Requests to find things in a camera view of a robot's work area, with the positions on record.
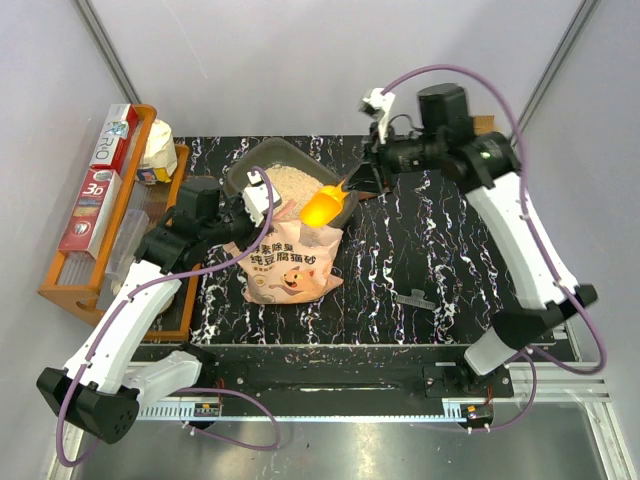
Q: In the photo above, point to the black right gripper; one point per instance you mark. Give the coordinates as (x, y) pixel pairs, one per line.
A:
(367, 179)

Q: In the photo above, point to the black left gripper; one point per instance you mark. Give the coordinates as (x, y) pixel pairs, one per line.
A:
(252, 230)

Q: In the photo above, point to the yellow plastic litter scoop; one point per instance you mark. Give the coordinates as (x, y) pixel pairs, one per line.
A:
(326, 207)

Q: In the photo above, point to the pink cat litter bag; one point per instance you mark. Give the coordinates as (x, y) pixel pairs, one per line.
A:
(293, 264)

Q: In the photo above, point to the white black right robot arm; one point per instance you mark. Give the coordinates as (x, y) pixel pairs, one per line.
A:
(485, 169)

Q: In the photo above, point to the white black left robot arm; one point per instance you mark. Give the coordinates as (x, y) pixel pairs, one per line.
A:
(94, 391)

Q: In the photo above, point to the grey plastic litter box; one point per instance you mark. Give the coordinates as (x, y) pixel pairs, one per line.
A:
(270, 152)

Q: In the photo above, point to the brown cardboard box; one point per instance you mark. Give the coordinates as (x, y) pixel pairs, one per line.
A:
(484, 124)

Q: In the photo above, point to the red white toothpaste box upper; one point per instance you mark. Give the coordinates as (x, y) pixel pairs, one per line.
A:
(114, 140)

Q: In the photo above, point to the red white toothpaste box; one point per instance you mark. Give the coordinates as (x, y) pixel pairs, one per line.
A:
(90, 215)
(114, 140)

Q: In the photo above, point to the red white toothpaste box lower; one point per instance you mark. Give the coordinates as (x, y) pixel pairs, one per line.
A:
(90, 215)

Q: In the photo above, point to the white round cup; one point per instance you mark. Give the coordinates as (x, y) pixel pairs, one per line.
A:
(166, 305)

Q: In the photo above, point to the white paper flour bag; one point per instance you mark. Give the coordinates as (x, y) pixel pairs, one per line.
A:
(159, 160)

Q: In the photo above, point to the clear plastic container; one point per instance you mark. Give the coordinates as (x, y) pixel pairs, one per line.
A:
(132, 229)

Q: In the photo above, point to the orange wooden tray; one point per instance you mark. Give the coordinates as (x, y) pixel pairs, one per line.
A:
(174, 322)

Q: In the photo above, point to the black bag clip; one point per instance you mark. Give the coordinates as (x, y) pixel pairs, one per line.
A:
(416, 299)

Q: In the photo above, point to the orange wooden rack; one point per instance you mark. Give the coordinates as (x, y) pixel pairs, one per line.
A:
(112, 211)

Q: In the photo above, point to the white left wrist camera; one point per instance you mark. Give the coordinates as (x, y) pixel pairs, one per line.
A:
(255, 197)

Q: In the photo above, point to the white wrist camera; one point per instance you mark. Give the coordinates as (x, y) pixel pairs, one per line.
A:
(255, 197)
(377, 104)

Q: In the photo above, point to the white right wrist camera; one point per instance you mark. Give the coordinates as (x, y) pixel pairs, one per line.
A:
(377, 104)

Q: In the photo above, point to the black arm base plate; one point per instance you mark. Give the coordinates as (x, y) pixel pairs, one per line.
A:
(433, 371)

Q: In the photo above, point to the aluminium rail frame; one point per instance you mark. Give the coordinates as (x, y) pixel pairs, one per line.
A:
(548, 377)

